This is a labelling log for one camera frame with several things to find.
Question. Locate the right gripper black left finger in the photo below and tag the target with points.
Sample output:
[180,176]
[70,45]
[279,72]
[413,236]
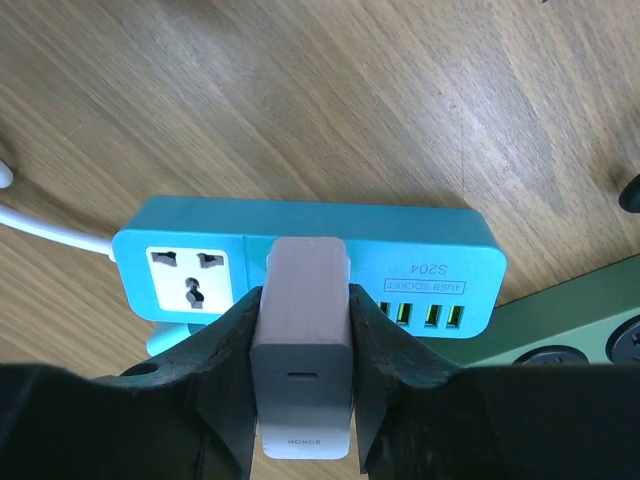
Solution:
[187,413]

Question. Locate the small teal cube adapter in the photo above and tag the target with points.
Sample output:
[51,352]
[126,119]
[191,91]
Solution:
[166,335]

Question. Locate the green power strip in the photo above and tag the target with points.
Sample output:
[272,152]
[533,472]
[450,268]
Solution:
[593,318]

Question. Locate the blue usb socket strip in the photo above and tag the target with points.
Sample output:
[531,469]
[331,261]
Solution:
[436,272]

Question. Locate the white charger plug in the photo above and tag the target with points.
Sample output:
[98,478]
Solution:
[302,355]

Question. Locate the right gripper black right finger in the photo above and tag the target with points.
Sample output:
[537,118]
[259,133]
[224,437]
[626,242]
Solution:
[420,416]

